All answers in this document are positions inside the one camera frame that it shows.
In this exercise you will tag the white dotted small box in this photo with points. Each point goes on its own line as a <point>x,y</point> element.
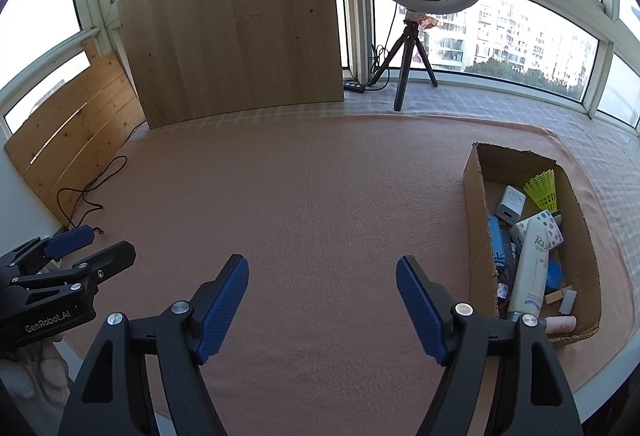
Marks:
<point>547,228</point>

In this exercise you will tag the wooden clothespin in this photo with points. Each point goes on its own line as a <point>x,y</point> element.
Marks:
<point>556,296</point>

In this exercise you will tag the person's left hand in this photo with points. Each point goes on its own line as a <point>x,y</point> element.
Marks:
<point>50,376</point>

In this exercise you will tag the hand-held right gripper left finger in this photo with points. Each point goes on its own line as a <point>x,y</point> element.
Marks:
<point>222,306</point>

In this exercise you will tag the blue round lid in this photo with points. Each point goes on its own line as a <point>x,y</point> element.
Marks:
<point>554,273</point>

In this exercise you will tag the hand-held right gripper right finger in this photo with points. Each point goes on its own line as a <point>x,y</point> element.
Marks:
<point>420,311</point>

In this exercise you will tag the small pale tube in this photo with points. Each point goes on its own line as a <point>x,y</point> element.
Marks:
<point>560,325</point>

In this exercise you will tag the cardboard box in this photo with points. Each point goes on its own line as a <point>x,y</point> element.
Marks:
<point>475,196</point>

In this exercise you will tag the white plug charger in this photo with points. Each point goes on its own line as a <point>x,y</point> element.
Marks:
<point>511,203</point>

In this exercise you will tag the black tripod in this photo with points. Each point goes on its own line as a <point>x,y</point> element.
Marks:
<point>402,85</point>

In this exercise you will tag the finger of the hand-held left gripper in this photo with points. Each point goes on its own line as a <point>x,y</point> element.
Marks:
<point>115,256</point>
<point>70,240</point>

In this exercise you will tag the apartment buildings outside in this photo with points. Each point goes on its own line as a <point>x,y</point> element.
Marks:
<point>525,40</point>

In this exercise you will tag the wooden board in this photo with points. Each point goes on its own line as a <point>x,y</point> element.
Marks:
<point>230,25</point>

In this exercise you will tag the slatted wooden panel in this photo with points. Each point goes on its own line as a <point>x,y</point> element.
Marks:
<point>75,135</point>

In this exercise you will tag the white lotion tube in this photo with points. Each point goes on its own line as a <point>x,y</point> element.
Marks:
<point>530,271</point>

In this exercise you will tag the pink blanket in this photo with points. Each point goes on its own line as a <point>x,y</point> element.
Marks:
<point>300,196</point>

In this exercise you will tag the yellow shuttlecock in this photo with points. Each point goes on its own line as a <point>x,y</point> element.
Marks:
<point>542,188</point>

